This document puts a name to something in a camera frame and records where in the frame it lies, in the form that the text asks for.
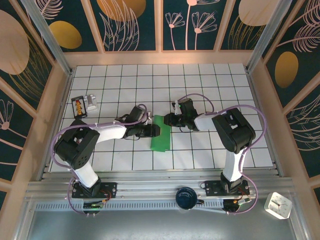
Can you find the green cloth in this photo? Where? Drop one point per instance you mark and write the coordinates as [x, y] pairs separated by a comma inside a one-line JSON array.
[[161, 142]]

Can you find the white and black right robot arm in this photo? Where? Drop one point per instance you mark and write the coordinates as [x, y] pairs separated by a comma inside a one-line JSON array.
[[235, 130]]

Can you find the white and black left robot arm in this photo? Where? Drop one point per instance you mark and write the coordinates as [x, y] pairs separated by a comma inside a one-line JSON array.
[[110, 131]]

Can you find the white square clock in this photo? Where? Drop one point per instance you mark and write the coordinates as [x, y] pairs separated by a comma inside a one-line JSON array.
[[278, 205]]

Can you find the white plastic holder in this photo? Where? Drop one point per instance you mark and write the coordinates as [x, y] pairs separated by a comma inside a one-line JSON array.
[[91, 102]]

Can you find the black box with orange screws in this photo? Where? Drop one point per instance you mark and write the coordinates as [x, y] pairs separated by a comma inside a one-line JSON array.
[[79, 107]]

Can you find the dark blue cup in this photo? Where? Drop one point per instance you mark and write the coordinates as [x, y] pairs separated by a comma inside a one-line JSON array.
[[186, 198]]

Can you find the small circuit board with LED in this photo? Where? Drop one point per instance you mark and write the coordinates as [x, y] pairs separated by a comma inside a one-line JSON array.
[[93, 205], [235, 203]]

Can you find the aluminium front rail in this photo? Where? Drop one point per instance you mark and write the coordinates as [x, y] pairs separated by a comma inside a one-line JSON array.
[[155, 186]]

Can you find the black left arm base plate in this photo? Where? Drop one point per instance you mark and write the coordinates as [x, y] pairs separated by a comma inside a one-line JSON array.
[[110, 188]]

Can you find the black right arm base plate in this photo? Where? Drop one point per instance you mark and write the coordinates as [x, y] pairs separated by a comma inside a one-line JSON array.
[[212, 187]]

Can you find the aluminium side rail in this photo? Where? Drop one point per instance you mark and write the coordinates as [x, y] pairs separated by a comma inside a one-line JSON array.
[[257, 100], [66, 95]]

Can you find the aluminium corner post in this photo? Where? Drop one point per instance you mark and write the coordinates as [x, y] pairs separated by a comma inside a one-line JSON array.
[[46, 32], [273, 32]]

